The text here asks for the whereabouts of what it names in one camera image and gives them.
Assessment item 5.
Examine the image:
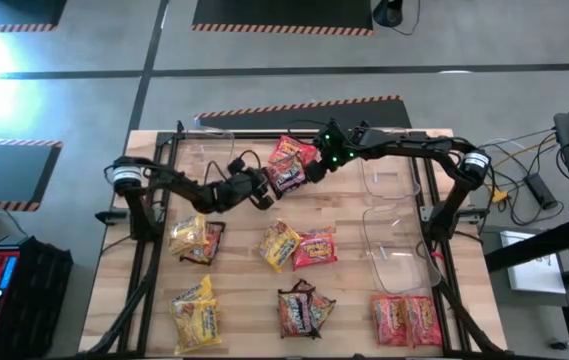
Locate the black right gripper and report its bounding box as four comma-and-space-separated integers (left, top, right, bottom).
304, 118, 365, 184

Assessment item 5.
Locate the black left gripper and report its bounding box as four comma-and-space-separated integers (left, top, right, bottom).
216, 157, 276, 212

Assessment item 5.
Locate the red noodle packet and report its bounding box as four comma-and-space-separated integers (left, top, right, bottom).
268, 135, 319, 169
403, 294, 444, 348
291, 226, 339, 272
369, 293, 411, 348

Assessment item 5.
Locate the yellow Maruchan noodle packet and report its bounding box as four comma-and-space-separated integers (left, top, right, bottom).
253, 218, 303, 274
169, 297, 224, 356
167, 213, 209, 257
170, 274, 215, 307

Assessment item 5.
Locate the black hazard-striped floor mat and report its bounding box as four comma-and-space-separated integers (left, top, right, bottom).
193, 94, 414, 132
0, 0, 69, 33
0, 138, 64, 213
191, 0, 375, 37

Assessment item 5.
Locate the clear plastic bin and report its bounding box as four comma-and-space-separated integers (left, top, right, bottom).
358, 203, 440, 295
356, 127, 423, 200
171, 119, 237, 194

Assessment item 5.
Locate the black round stand base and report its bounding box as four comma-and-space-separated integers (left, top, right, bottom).
372, 0, 405, 28

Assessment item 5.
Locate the black power adapter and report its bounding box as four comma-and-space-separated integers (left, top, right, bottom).
522, 172, 560, 211

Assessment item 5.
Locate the black metal beam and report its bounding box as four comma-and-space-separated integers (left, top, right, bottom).
483, 216, 569, 274

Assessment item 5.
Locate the black storage crate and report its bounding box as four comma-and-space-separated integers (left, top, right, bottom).
0, 234, 74, 359

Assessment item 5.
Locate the white box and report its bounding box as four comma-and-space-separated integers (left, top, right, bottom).
499, 229, 569, 295

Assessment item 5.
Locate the black aluminium table frame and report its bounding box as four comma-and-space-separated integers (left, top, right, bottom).
78, 119, 510, 360

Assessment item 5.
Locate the grey metal bracket plate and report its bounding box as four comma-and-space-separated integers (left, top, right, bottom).
418, 203, 439, 224

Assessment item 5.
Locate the thin black floor cable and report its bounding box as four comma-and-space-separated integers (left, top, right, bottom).
391, 0, 422, 37

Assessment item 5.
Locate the yellow cable connector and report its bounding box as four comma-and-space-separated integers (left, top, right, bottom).
488, 185, 511, 205

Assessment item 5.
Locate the yellow cable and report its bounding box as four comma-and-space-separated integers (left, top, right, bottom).
483, 138, 558, 201

